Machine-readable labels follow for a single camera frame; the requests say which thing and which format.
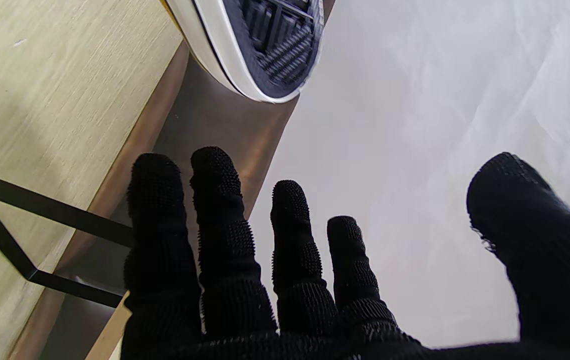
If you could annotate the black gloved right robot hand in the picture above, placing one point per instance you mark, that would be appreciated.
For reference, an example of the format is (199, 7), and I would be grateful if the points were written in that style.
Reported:
(245, 310)

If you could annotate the small wooden stand black legs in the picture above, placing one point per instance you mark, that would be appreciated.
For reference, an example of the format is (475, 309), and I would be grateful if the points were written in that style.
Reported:
(55, 212)

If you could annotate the yellow canvas sneaker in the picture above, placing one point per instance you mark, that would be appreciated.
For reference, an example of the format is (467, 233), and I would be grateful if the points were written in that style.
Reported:
(275, 45)

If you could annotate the brown leather sofa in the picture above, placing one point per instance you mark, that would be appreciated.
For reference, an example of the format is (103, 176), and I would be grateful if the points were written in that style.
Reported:
(215, 125)

